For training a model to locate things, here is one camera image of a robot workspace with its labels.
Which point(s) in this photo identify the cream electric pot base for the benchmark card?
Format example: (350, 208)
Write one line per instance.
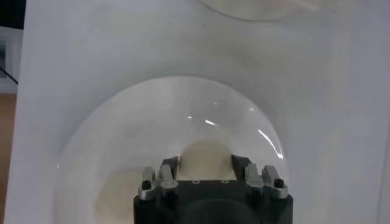
(259, 9)

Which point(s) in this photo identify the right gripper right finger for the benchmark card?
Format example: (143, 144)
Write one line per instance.
(253, 175)

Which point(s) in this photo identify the white round plate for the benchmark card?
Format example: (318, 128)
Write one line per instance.
(137, 121)

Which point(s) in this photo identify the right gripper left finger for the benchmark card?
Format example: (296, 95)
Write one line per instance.
(164, 173)

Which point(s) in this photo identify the white steamed baozi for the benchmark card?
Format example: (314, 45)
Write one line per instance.
(207, 161)

